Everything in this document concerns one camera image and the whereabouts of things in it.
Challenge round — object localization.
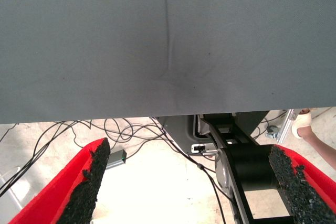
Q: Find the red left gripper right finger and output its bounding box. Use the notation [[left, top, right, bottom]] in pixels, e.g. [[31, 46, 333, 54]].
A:
[[268, 144, 336, 224]]

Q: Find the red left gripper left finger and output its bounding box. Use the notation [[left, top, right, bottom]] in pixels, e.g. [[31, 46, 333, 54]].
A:
[[7, 137, 111, 224]]

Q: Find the white shoe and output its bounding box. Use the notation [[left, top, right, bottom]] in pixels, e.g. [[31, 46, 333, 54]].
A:
[[291, 108, 313, 140]]

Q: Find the metal caster wheel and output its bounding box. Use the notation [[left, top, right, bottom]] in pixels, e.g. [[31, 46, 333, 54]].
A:
[[266, 126, 279, 138]]

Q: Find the small grey adapter box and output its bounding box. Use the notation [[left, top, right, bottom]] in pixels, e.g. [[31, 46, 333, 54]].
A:
[[106, 149, 129, 171]]

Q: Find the dark grey table cloth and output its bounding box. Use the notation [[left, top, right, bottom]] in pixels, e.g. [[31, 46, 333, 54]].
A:
[[0, 0, 336, 125]]

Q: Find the thin black floor cable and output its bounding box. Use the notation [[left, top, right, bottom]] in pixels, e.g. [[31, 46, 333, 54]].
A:
[[0, 121, 79, 201], [104, 118, 174, 154]]

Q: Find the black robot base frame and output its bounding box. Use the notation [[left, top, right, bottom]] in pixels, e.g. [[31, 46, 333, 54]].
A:
[[157, 111, 296, 224]]

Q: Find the aluminium frame profile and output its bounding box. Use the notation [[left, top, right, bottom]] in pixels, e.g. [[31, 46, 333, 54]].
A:
[[278, 109, 300, 144]]

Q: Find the black cable with ferrite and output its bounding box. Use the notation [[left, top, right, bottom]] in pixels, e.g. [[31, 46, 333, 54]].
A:
[[188, 149, 238, 224]]

